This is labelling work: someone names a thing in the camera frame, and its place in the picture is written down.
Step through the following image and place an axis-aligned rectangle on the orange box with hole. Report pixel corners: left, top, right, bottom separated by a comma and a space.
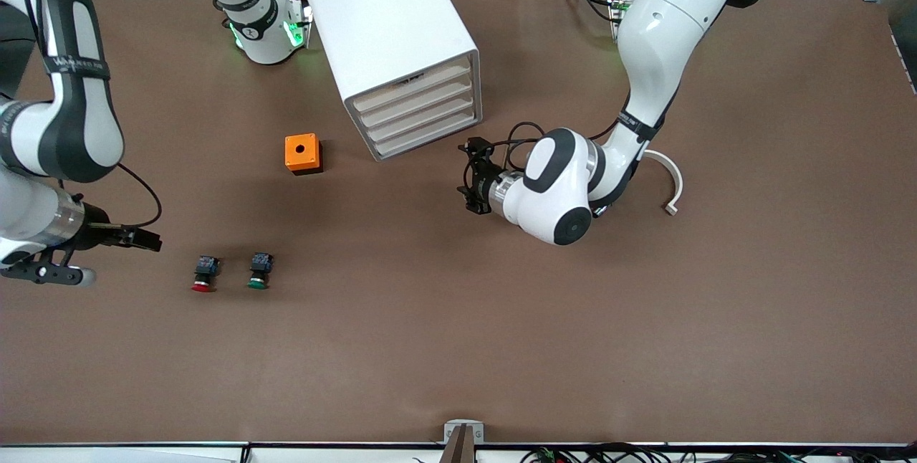
284, 133, 324, 176

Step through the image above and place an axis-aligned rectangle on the black cable bundle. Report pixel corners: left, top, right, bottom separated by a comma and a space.
519, 441, 917, 463

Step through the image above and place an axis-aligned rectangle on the white plastic drawer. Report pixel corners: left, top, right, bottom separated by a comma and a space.
350, 54, 474, 111
358, 76, 476, 128

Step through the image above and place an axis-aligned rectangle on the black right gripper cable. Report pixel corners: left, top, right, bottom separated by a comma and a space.
117, 162, 164, 229

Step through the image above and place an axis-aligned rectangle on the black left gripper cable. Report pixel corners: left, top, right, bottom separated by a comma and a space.
500, 120, 618, 171

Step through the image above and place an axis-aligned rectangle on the red push button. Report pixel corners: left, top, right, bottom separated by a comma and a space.
191, 255, 221, 293

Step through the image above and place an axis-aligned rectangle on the grey metal bracket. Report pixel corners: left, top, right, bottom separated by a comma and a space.
443, 420, 485, 446

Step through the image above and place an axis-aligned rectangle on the white curved bracket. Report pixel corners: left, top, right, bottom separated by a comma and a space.
643, 149, 684, 216

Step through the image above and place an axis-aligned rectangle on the green push button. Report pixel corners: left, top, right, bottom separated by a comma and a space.
247, 252, 276, 290

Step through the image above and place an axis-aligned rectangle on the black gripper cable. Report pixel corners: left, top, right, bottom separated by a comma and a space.
117, 162, 164, 229
500, 120, 618, 171

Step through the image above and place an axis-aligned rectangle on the white drawer cabinet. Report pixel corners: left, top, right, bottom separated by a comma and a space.
300, 0, 484, 163

